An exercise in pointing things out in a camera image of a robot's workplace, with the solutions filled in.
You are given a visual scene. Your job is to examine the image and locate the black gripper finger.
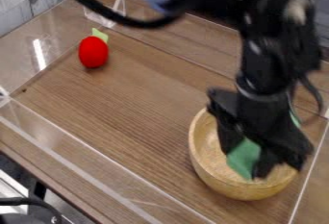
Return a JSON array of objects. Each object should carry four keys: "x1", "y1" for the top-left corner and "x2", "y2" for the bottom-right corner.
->
[
  {"x1": 217, "y1": 121, "x2": 245, "y2": 155},
  {"x1": 251, "y1": 147, "x2": 283, "y2": 179}
]

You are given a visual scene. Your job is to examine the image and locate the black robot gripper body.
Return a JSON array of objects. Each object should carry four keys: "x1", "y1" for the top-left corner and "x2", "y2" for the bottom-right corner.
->
[{"x1": 206, "y1": 83, "x2": 314, "y2": 171}]

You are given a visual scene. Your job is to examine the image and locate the green rectangular block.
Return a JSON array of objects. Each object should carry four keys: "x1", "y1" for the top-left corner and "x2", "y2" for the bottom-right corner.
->
[{"x1": 225, "y1": 112, "x2": 313, "y2": 180}]

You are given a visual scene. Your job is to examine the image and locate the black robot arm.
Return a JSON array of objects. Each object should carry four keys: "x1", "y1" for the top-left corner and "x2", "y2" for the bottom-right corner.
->
[{"x1": 76, "y1": 0, "x2": 321, "y2": 179}]

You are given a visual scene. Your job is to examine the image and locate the light wooden bowl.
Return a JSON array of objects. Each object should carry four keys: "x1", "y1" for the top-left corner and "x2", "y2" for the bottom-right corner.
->
[{"x1": 189, "y1": 109, "x2": 297, "y2": 201}]

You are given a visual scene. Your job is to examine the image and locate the small green wedge block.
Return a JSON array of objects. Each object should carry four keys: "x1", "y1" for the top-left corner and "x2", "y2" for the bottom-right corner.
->
[{"x1": 91, "y1": 28, "x2": 108, "y2": 43}]

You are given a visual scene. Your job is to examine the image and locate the red ball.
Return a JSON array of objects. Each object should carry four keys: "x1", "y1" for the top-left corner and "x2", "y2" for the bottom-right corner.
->
[{"x1": 79, "y1": 37, "x2": 110, "y2": 68}]

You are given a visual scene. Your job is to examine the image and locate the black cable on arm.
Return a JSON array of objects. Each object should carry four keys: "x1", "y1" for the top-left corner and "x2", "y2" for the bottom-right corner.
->
[{"x1": 297, "y1": 75, "x2": 325, "y2": 116}]

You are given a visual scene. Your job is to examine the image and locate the clear acrylic tray wall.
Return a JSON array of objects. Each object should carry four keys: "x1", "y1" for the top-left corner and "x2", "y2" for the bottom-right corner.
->
[{"x1": 0, "y1": 87, "x2": 214, "y2": 224}]

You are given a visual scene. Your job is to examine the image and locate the clear acrylic corner bracket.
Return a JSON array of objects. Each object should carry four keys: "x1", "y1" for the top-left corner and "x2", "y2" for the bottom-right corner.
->
[{"x1": 80, "y1": 0, "x2": 126, "y2": 29}]

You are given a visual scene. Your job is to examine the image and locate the black device with cable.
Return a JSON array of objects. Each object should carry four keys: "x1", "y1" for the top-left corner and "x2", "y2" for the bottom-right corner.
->
[{"x1": 0, "y1": 192, "x2": 91, "y2": 224}]

